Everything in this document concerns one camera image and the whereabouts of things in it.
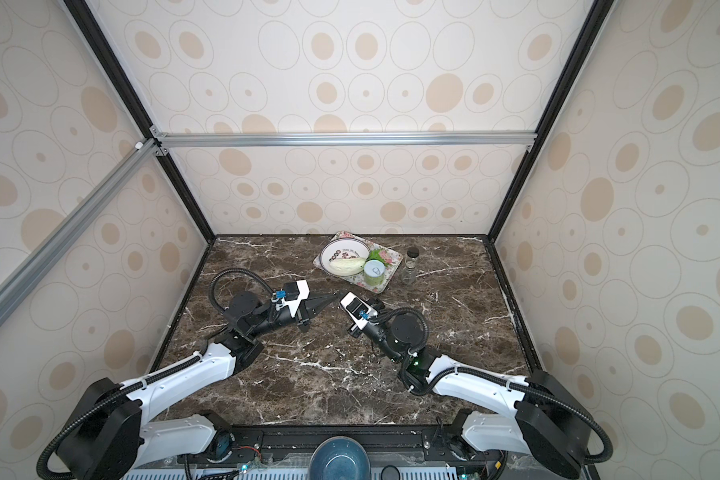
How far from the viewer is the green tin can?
3.42 feet

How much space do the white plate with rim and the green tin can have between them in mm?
22

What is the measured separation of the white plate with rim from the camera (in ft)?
3.54
